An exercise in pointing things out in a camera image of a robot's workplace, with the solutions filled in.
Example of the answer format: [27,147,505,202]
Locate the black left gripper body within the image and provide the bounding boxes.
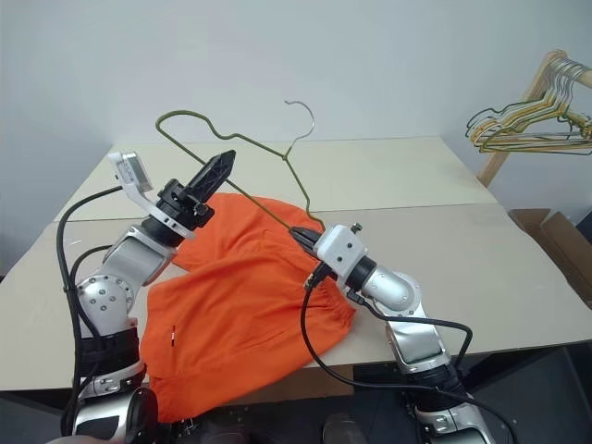
[154,177,216,228]

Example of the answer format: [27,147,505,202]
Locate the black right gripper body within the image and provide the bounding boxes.
[302,238,326,264]

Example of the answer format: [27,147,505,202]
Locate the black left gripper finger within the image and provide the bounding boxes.
[186,150,237,195]
[195,152,239,205]

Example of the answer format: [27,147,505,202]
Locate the olive green wire hanger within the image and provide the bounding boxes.
[154,98,327,235]

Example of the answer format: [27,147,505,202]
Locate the orange shorts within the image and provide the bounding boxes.
[138,192,358,425]

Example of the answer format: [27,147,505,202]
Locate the wooden clothes rack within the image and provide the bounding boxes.
[475,49,592,189]

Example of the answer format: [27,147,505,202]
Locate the brown cardboard box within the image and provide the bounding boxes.
[508,207,592,312]

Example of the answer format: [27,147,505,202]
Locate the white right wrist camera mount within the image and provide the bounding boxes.
[314,224,370,284]

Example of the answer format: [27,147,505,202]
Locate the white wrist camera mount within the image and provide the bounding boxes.
[107,151,198,241]
[314,224,370,284]

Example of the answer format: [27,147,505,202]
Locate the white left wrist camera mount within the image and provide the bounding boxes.
[107,151,198,241]

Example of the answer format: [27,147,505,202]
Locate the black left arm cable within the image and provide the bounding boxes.
[55,186,141,437]

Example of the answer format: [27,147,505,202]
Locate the dark green wire hanger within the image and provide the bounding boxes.
[465,104,592,140]

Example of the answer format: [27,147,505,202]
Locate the bunch of wire hangers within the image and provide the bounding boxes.
[470,59,592,155]

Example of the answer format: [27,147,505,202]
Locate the silver wire hanger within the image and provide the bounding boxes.
[480,57,592,156]

